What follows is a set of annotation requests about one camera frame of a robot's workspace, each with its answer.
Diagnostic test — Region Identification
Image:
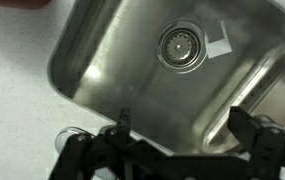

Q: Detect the white sticker in sink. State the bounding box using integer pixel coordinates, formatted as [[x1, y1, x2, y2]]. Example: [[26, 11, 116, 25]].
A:
[[205, 20, 232, 59]]

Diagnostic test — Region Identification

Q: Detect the metal sink drain strainer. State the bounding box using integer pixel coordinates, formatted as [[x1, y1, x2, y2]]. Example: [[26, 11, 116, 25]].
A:
[[156, 20, 208, 74]]

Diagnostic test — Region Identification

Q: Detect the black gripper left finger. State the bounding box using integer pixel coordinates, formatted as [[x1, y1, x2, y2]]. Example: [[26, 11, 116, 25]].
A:
[[99, 108, 137, 150]]

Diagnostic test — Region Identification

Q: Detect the chrome tap faucet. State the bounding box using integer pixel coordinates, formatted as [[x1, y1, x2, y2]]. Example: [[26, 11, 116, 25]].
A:
[[53, 114, 285, 180]]

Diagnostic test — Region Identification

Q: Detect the stainless steel sink basin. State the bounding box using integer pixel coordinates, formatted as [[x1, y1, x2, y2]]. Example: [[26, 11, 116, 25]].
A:
[[48, 0, 285, 154]]

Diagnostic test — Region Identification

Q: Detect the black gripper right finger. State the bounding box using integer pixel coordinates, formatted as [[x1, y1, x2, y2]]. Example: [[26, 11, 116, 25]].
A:
[[227, 106, 282, 157]]

